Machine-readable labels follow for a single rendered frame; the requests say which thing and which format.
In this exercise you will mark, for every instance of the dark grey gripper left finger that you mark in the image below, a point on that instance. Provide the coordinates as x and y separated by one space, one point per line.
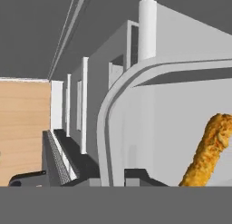
94 182

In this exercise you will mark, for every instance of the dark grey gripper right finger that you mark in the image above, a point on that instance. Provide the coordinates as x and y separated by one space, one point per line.
136 174

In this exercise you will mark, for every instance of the orange yellow squash piece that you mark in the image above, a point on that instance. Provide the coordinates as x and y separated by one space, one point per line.
208 152

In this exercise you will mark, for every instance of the black curved object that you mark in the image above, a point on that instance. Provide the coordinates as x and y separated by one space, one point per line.
27 177

